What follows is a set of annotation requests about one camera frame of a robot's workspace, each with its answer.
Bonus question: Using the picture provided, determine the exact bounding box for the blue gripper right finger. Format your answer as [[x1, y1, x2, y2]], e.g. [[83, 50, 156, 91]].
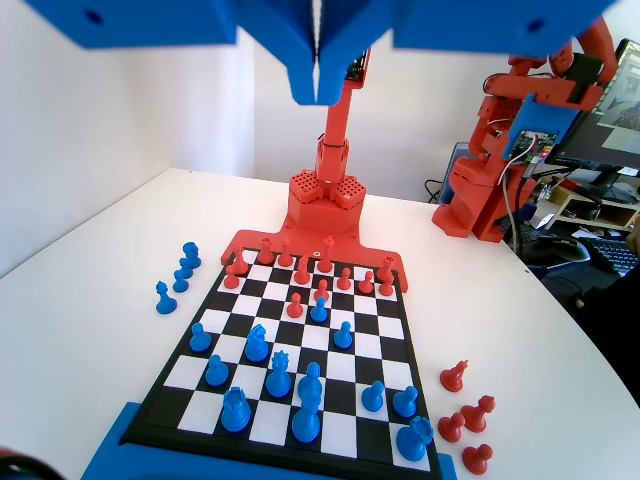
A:
[[318, 0, 620, 107]]

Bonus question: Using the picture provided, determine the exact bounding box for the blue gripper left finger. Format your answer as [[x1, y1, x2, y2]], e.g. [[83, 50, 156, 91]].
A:
[[22, 0, 319, 107]]

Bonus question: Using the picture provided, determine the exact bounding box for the red chess king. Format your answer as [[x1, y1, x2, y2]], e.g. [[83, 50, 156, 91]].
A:
[[317, 236, 336, 275]]

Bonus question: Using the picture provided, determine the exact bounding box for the blue chess knight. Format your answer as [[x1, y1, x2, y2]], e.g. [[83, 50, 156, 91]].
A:
[[244, 323, 271, 364], [180, 241, 204, 269]]

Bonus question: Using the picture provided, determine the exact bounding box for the blue chess queen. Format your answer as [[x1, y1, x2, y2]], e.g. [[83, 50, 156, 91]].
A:
[[264, 351, 294, 399]]

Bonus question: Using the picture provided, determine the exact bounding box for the blue chess rook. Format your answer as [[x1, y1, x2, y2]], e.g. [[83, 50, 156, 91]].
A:
[[395, 415, 435, 464], [219, 387, 252, 434]]

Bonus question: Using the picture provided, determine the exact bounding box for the blue chess king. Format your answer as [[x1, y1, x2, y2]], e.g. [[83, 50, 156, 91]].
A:
[[291, 389, 321, 445]]

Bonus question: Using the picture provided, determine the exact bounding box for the blue controller board holder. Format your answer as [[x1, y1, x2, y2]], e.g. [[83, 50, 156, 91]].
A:
[[502, 94, 579, 161]]

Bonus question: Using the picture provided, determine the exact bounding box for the black computer monitor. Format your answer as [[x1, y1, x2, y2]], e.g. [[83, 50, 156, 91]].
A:
[[542, 37, 640, 199]]

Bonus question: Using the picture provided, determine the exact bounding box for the wooden desk shelf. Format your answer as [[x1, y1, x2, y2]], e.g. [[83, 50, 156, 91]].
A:
[[542, 184, 640, 231]]

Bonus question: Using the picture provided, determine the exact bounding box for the black and white chessboard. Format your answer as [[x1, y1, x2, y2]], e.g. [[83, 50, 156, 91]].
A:
[[122, 259, 444, 476]]

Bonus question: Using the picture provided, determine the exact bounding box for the black keyboard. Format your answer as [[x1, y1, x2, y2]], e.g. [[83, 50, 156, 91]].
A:
[[582, 237, 640, 276]]

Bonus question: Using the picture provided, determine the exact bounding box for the black office chair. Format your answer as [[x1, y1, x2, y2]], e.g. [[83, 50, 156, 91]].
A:
[[539, 264, 640, 361]]

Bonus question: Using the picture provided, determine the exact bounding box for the black camera circuit board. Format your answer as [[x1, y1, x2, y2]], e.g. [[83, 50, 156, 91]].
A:
[[344, 47, 374, 84]]

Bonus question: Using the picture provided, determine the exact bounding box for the blue arm base plate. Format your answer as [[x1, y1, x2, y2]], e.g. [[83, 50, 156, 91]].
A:
[[79, 401, 459, 480]]

